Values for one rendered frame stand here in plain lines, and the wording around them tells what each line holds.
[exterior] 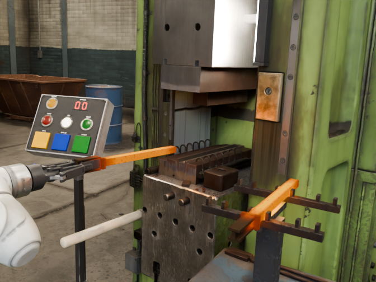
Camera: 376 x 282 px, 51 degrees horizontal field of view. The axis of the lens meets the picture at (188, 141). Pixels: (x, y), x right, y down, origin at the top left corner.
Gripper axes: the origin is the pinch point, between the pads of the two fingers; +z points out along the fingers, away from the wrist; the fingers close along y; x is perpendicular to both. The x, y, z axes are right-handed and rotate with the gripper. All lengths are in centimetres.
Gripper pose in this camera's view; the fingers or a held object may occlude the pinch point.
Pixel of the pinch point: (88, 164)
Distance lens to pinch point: 125.5
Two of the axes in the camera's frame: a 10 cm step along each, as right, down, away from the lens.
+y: 7.7, 1.6, -6.2
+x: 0.3, -9.8, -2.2
